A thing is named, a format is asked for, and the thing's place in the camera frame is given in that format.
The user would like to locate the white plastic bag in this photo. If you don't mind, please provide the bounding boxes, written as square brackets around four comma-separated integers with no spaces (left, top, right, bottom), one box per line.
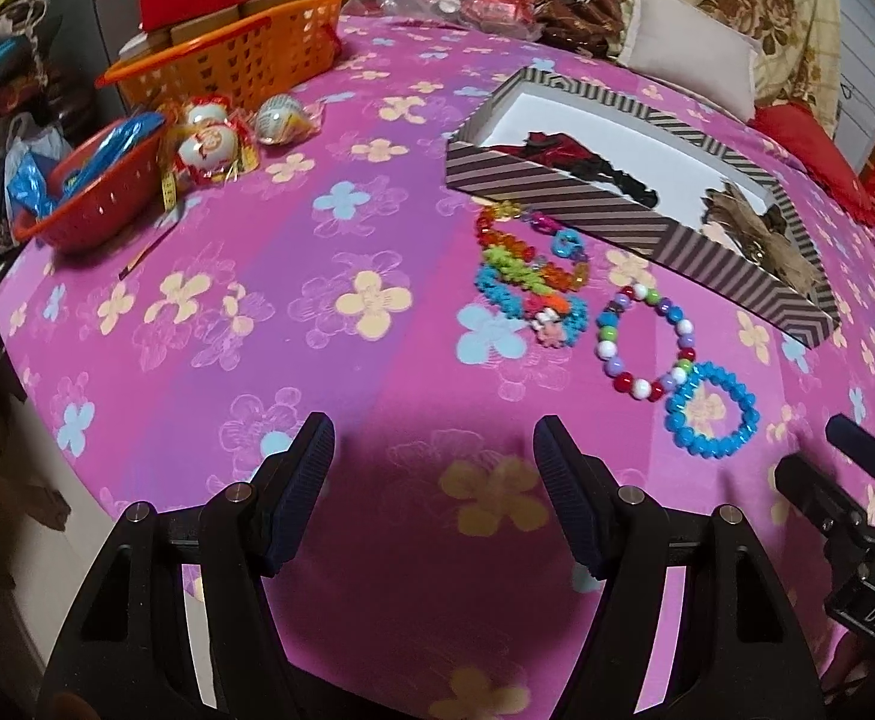
[3,112,73,184]

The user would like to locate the blue bead bracelet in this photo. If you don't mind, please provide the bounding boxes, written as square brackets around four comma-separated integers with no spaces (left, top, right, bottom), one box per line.
[663,359,761,460]

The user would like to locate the pink floral bed sheet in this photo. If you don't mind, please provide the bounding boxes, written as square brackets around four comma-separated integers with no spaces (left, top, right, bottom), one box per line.
[0,18,875,718]

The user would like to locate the pencil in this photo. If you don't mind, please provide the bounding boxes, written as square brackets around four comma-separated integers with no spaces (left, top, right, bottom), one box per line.
[117,223,177,281]

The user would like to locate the beige pillow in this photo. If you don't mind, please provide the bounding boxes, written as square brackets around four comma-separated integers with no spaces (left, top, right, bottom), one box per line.
[618,0,759,122]

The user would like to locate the multicolour round bead bracelet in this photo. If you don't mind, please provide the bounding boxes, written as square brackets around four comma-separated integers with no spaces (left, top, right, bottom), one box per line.
[593,281,699,403]

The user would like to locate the red plastic bowl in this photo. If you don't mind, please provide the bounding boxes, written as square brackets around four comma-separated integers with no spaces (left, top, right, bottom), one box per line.
[11,125,166,255]

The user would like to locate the red velvet bow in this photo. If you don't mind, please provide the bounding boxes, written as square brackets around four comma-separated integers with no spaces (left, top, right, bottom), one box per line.
[494,132,660,210]

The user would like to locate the blue plastic wrapper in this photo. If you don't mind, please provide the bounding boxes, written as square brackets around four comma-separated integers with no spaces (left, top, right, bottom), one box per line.
[5,112,164,220]

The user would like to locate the grey refrigerator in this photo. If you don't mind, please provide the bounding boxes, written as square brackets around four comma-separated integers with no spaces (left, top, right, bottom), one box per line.
[52,0,140,119]

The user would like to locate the colourful flower bead bracelets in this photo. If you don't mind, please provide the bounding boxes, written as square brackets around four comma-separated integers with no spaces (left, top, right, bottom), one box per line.
[471,202,594,350]

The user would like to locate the red cushion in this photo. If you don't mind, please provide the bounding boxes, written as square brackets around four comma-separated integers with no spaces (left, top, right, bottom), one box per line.
[751,103,875,227]

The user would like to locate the beige fabric hair bow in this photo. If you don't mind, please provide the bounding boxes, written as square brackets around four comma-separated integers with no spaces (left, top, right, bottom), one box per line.
[702,181,823,298]

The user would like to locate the striped white jewelry box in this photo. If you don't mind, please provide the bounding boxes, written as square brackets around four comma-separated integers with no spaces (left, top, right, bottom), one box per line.
[446,67,839,348]

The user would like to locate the orange plastic basket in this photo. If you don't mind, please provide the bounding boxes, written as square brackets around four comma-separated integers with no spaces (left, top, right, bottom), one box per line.
[96,0,346,110]

